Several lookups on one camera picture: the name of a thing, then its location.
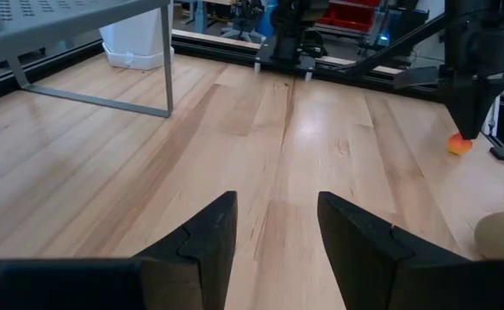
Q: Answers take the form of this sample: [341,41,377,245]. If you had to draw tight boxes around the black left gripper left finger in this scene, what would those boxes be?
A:
[133,191,239,310]

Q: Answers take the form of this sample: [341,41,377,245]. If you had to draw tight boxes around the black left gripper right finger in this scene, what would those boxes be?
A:
[318,191,504,310]

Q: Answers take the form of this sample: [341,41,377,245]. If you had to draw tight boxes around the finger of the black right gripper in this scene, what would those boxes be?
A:
[439,76,504,141]

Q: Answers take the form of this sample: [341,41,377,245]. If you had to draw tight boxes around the orange toy pear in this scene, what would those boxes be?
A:
[445,132,474,157]

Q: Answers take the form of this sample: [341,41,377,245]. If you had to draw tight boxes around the red storage bin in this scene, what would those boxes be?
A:
[318,0,382,32]

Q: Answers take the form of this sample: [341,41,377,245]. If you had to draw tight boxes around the white plant pot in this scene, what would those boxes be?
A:
[99,3,176,71]

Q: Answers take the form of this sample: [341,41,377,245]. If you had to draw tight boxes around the grey perforated metal shelf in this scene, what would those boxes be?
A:
[0,0,175,119]

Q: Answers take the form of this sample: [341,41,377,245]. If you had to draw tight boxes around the black diagonal frame strut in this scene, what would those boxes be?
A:
[341,12,447,78]

